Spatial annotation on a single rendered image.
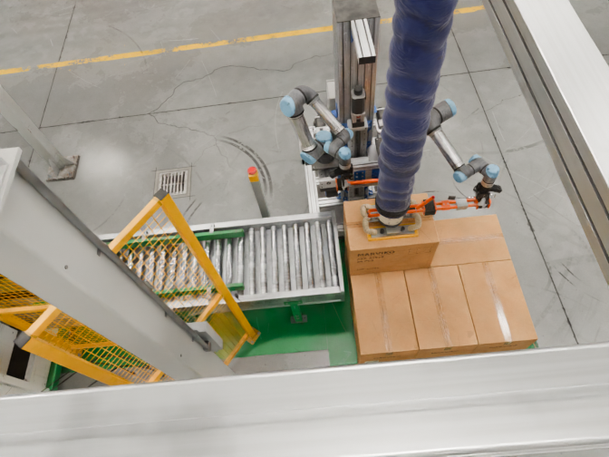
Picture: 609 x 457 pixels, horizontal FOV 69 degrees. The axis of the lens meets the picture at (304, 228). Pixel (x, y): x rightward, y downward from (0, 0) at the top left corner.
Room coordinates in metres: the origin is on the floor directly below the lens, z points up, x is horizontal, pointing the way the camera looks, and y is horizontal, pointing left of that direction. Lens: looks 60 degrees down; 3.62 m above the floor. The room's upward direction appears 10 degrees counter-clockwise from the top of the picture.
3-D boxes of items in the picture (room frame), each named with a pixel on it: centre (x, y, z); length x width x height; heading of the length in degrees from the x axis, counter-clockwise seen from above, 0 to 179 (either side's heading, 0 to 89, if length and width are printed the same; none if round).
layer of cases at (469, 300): (1.19, -0.87, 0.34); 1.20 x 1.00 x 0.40; 85
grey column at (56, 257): (0.59, 0.60, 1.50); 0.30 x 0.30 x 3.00; 85
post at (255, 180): (2.09, 0.31, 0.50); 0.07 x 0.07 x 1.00; 85
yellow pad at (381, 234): (1.42, -0.58, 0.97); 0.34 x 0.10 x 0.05; 86
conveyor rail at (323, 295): (1.31, 0.97, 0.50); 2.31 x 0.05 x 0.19; 85
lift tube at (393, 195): (1.51, -0.59, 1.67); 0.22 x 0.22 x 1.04
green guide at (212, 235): (1.93, 1.28, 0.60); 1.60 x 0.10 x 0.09; 85
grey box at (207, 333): (0.69, 0.60, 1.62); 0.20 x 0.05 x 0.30; 85
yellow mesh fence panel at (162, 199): (0.91, 0.84, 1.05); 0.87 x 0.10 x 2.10; 137
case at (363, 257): (1.51, -0.59, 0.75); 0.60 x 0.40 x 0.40; 86
